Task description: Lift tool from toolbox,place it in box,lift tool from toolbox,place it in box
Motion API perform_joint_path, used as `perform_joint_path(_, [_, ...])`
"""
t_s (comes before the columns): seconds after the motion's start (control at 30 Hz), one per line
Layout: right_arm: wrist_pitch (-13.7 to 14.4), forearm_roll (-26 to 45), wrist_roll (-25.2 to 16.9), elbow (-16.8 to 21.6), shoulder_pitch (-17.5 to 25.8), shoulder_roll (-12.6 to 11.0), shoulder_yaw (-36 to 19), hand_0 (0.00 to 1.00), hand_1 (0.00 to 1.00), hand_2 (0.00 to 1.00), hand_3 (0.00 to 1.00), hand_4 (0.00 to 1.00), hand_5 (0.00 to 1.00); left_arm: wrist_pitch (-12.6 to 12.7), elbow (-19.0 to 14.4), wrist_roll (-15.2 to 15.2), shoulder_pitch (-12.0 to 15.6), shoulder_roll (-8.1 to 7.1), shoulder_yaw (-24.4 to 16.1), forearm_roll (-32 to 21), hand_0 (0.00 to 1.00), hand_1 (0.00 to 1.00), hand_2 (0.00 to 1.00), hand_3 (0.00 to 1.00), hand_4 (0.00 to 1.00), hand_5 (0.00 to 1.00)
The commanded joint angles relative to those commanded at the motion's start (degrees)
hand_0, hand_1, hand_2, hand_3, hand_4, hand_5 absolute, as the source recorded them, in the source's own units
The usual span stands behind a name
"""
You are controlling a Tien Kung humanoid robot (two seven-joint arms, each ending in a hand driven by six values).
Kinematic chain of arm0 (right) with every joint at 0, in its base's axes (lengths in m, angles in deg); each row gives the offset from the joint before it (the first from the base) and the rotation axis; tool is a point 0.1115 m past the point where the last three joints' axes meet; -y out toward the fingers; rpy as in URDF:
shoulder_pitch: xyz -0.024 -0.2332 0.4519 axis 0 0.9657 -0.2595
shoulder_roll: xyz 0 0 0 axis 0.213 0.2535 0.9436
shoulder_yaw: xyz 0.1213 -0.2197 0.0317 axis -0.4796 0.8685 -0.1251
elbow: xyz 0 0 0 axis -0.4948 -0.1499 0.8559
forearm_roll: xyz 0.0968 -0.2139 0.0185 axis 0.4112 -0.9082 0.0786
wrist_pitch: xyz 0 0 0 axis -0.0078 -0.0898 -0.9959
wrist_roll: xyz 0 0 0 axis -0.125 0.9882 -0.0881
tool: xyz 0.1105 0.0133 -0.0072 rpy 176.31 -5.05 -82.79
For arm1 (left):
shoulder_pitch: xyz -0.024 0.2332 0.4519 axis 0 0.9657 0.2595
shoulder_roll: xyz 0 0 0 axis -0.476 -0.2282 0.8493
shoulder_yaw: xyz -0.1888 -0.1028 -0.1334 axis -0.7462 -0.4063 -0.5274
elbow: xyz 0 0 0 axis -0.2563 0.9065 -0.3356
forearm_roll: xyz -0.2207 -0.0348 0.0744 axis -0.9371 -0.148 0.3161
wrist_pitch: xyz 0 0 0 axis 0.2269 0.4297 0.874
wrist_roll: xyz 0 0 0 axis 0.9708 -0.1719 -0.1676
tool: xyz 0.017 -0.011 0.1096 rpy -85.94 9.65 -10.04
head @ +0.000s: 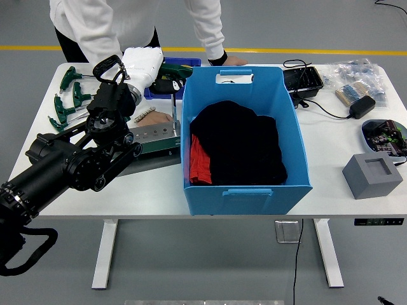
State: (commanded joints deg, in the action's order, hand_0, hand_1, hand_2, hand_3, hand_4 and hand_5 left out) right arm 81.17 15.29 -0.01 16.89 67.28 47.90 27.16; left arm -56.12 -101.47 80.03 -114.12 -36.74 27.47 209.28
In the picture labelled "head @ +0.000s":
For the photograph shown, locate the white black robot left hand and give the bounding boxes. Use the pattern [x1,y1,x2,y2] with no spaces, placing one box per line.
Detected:
[120,46,186,95]

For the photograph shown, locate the person's right hand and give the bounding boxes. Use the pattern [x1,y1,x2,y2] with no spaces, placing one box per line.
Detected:
[137,111,174,128]

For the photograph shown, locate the person's left hand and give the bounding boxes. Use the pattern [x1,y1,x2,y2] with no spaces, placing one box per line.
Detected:
[223,55,249,67]

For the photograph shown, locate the grey green hex wrench stand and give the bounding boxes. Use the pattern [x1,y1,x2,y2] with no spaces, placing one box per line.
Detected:
[119,119,182,177]

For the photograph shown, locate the large green T-handle hex wrench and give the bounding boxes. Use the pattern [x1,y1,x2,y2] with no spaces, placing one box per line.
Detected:
[156,62,194,135]

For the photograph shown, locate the large light blue plastic box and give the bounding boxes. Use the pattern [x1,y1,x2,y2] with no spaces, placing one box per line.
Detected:
[180,65,314,217]

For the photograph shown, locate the black wristband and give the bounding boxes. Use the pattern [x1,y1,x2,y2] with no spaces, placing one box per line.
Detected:
[208,49,228,67]

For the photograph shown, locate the person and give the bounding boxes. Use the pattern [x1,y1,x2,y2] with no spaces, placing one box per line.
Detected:
[49,0,249,128]

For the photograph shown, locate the small dark blue bin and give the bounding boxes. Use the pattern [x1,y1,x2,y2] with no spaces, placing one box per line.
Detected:
[143,57,202,100]

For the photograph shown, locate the red cloth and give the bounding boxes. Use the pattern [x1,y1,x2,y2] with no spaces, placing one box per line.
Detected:
[189,133,213,186]

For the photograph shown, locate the black plastic tray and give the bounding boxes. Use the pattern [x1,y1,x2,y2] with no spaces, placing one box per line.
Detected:
[282,66,324,99]

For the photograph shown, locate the white table leg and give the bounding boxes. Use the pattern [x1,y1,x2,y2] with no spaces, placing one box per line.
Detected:
[91,219,118,290]
[313,218,345,288]

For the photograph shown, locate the black table control panel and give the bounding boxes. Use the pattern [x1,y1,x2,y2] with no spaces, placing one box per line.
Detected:
[354,217,404,227]

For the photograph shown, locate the black cloth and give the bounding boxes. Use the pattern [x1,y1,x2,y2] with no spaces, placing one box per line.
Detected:
[189,100,289,187]

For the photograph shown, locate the grey foam block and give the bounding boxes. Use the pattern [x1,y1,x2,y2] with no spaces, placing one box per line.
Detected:
[341,152,404,200]

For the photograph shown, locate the resistor tape bundle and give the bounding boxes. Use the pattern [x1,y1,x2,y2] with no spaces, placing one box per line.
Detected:
[335,81,371,107]

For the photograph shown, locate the metal floor socket cover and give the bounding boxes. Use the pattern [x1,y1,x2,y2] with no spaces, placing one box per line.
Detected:
[275,220,302,244]

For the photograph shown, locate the clear bag of blue parts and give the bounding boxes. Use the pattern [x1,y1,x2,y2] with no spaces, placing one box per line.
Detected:
[322,58,389,111]

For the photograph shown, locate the black power adapter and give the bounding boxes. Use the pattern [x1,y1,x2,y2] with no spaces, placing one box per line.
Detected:
[348,95,376,121]

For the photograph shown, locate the white blue plate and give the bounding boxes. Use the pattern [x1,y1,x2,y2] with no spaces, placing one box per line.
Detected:
[361,119,407,159]

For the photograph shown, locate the electronic parts pile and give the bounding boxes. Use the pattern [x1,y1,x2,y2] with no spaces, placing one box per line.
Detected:
[362,119,407,157]

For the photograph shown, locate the beaded bracelet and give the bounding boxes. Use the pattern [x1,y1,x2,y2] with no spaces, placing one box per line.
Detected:
[133,106,156,123]

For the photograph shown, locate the black power adapter cable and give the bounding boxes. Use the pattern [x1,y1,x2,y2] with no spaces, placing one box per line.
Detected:
[282,58,354,121]

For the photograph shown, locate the black hanging cable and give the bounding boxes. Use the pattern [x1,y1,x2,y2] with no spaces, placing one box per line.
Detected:
[291,218,305,305]

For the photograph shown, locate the black floor cable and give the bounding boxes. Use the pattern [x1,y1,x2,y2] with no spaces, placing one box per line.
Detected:
[374,0,407,15]

